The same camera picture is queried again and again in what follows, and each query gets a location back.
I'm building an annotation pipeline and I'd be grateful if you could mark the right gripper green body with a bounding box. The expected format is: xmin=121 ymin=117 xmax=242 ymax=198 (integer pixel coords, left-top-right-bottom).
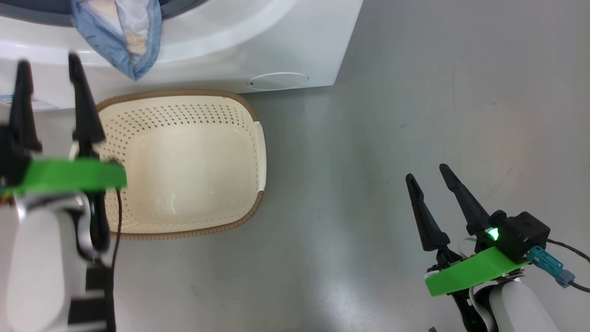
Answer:
xmin=424 ymin=235 xmax=529 ymax=297

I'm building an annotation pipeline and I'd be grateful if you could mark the teal right camera connector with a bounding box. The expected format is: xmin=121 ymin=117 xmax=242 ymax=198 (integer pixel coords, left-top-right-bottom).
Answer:
xmin=528 ymin=246 xmax=576 ymax=288

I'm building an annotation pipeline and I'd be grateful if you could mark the cream perforated laundry basket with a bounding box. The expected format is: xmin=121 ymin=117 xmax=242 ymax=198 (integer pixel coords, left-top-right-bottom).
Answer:
xmin=94 ymin=90 xmax=267 ymax=240

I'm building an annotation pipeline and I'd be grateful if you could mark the grey rubber door gasket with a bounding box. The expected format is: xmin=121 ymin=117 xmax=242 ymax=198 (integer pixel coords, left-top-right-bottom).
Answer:
xmin=0 ymin=0 xmax=208 ymax=26

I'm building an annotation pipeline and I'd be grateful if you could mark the blue cartoon print garment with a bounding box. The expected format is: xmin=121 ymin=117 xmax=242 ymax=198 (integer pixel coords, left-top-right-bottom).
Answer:
xmin=70 ymin=0 xmax=163 ymax=81

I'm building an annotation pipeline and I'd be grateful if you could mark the blue energy label sticker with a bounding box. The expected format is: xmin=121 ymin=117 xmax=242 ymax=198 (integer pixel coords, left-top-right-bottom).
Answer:
xmin=0 ymin=95 xmax=61 ymax=112

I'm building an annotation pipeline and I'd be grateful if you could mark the round white filter cover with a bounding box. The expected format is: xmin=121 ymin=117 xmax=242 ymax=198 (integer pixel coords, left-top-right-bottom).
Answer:
xmin=247 ymin=72 xmax=309 ymax=91

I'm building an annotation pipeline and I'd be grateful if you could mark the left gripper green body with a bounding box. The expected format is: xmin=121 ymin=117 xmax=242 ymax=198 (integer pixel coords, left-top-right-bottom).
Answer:
xmin=0 ymin=157 xmax=128 ymax=197

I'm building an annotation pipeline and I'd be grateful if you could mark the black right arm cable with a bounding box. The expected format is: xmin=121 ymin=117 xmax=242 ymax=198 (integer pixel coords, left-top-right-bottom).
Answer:
xmin=547 ymin=238 xmax=590 ymax=294

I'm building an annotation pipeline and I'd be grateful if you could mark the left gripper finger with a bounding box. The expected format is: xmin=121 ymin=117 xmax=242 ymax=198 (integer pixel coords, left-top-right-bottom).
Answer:
xmin=9 ymin=60 xmax=43 ymax=155
xmin=68 ymin=53 xmax=106 ymax=158

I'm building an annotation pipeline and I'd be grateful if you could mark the white front-load washing machine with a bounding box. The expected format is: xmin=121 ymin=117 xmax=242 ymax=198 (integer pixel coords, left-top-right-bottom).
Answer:
xmin=0 ymin=0 xmax=365 ymax=112

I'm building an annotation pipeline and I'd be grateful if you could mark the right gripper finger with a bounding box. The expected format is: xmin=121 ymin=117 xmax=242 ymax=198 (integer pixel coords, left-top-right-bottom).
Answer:
xmin=406 ymin=174 xmax=451 ymax=252
xmin=439 ymin=164 xmax=492 ymax=236

